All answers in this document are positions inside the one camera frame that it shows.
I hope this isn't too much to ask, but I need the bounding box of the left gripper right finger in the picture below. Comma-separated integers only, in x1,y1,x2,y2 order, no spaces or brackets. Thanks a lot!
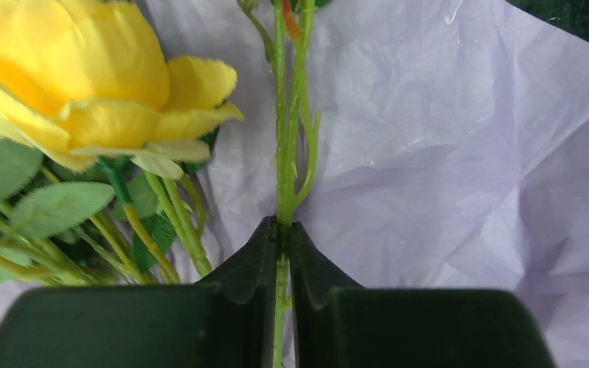
288,223,554,368

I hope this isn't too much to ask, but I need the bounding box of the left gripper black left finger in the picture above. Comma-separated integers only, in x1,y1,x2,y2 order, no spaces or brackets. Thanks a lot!
0,217,277,368

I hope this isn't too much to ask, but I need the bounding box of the pink rose flower stem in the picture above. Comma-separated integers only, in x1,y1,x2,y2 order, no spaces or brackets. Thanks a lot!
238,0,329,367

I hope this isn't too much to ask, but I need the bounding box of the purple pink wrapping paper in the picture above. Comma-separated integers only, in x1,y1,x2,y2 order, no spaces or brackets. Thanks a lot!
0,1,589,367

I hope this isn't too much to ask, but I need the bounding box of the pink paper flower bouquet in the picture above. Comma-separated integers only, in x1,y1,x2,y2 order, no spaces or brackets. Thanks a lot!
0,1,242,286

